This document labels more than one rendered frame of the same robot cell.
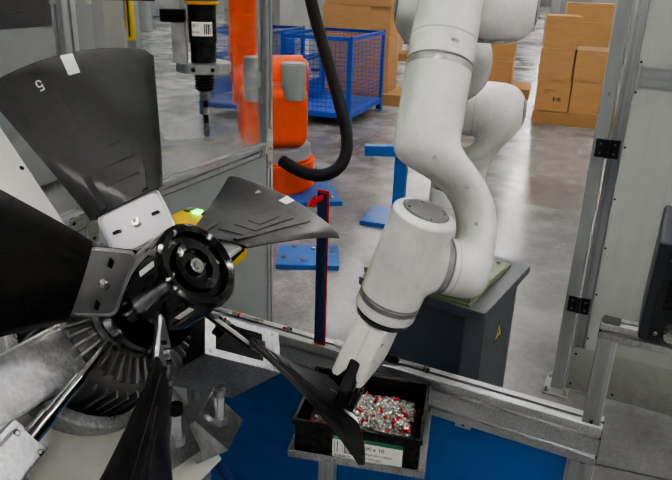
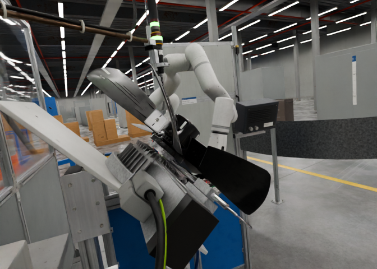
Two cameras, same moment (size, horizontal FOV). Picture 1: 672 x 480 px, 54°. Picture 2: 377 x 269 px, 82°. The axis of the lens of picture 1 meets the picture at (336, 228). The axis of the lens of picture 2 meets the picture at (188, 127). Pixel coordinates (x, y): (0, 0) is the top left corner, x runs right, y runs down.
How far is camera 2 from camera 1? 80 cm
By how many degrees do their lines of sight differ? 45
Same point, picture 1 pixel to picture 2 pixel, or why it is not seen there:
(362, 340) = (223, 139)
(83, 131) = (125, 92)
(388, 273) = (225, 115)
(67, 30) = not seen: outside the picture
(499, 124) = (176, 102)
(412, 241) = (229, 103)
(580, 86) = (108, 131)
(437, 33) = (203, 58)
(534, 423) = not seen: hidden behind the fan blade
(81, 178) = (133, 108)
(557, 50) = (97, 121)
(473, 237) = not seen: hidden behind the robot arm
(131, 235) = (157, 124)
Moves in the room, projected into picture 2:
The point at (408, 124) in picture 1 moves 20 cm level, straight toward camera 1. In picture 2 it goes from (209, 79) to (245, 72)
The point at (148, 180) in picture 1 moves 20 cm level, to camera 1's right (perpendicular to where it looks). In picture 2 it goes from (152, 106) to (190, 101)
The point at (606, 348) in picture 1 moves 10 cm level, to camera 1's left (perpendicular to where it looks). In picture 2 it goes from (237, 140) to (228, 144)
